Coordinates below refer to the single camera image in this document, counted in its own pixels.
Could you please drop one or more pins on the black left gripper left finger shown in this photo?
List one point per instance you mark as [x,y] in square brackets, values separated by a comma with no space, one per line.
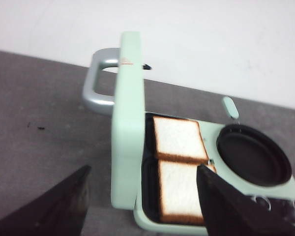
[61,211]

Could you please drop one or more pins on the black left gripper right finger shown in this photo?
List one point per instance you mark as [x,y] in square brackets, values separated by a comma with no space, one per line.
[228,212]

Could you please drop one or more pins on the white bread slice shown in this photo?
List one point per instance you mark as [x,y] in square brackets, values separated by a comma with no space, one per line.
[178,194]
[179,140]

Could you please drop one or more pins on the mint green breakfast maker lid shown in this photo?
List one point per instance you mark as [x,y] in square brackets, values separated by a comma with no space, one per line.
[127,110]

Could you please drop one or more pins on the left silver control knob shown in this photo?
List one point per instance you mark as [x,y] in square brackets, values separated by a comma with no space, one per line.
[263,201]

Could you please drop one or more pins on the black frying pan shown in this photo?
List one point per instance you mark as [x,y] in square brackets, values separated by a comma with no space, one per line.
[251,154]

